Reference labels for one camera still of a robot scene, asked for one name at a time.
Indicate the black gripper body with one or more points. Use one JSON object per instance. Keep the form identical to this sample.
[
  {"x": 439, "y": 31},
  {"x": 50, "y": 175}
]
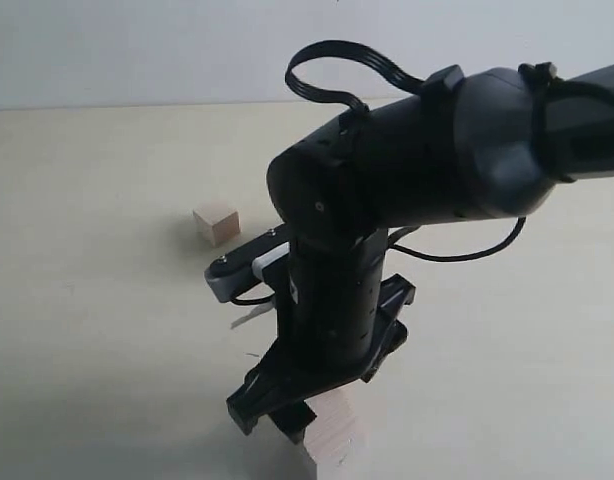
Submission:
[{"x": 337, "y": 320}]

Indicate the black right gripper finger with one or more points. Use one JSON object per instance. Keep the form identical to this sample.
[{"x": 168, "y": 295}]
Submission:
[{"x": 293, "y": 420}]

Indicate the light wooden cube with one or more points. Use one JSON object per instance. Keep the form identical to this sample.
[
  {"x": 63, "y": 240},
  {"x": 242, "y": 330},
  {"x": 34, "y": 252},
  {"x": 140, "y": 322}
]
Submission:
[{"x": 334, "y": 439}]

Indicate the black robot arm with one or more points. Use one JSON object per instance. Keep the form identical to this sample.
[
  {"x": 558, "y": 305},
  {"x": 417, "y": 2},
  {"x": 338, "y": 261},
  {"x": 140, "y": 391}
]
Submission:
[{"x": 466, "y": 148}]

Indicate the small wooden cube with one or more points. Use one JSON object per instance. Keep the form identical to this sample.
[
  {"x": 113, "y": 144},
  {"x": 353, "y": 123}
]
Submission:
[{"x": 217, "y": 222}]

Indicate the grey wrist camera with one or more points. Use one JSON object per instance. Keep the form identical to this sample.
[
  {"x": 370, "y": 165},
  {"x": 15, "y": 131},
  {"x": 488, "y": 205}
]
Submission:
[{"x": 239, "y": 270}]

